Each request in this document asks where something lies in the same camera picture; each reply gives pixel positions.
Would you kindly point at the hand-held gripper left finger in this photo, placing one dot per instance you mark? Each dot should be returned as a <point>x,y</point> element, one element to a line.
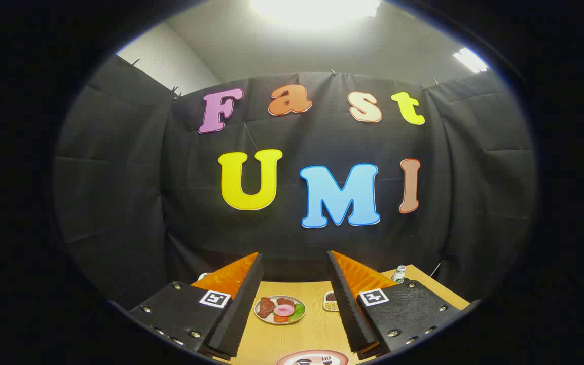
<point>244,299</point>

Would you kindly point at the large brown meat piece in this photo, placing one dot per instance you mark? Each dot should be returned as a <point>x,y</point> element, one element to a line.
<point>265,306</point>

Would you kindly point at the pink round plate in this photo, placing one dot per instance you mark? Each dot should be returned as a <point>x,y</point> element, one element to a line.
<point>287,359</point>

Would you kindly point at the pink ham slice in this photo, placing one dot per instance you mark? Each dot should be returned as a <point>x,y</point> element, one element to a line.
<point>284,310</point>

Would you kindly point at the white drink bottle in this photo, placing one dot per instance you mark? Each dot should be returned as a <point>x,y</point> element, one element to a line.
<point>399,275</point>

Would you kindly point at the orange carrot slice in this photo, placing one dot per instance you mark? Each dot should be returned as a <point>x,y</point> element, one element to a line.
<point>280,319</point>

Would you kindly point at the white plate with food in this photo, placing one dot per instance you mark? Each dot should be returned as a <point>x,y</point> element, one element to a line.
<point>263,317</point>

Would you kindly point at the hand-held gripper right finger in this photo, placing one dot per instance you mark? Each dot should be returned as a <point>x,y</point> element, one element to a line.
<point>345,304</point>

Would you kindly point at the green lettuce leaf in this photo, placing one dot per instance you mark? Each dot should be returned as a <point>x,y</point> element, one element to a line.
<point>298,312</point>

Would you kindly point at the small brown meat piece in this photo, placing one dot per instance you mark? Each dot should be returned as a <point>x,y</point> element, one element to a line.
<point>286,301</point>

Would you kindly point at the white divided bean dish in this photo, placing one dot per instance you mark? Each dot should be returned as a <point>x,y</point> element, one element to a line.
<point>330,304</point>

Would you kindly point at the large ceiling light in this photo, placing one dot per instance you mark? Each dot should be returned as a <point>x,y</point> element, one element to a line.
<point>315,9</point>

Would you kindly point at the small ceiling light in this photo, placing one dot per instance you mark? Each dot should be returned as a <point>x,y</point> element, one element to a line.
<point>470,60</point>

